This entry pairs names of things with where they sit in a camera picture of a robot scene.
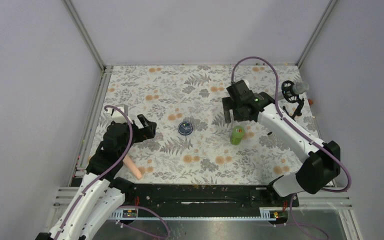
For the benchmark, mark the green pill bottle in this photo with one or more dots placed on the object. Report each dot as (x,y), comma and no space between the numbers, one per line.
(237,135)

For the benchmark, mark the floral patterned table mat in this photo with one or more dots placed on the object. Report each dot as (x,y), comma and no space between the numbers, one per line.
(171,94)

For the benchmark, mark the silver microphone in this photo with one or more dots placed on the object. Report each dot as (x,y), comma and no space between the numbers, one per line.
(291,91)

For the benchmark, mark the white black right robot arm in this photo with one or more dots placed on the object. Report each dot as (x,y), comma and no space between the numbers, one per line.
(320,160)

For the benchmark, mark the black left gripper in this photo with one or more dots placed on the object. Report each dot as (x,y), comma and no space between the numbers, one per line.
(147,131)

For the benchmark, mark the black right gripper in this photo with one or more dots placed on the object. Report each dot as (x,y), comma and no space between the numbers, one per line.
(228,104)

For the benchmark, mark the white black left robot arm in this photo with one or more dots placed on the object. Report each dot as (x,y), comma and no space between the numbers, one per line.
(100,191)

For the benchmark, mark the aluminium rail frame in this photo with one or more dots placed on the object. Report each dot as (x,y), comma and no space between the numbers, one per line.
(323,200)

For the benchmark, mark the black microphone tripod stand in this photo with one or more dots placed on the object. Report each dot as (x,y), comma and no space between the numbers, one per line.
(297,109)

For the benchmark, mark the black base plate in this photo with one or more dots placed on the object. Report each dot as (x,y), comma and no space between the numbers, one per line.
(205,201)

